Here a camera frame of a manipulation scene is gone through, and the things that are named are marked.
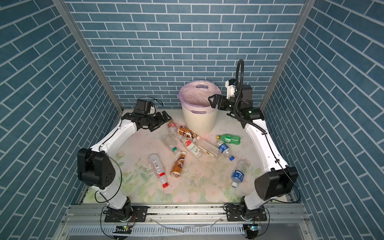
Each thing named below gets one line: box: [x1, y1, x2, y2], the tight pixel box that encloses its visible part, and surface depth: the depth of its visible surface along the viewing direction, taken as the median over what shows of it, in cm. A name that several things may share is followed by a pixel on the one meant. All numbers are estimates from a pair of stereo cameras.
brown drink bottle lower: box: [170, 151, 187, 178], surface depth 87 cm
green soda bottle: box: [216, 134, 241, 145], surface depth 101 cm
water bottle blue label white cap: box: [231, 158, 251, 189], surface depth 84 cm
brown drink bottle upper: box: [177, 125, 200, 140], surface depth 104 cm
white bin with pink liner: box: [178, 79, 222, 137], surface depth 98 cm
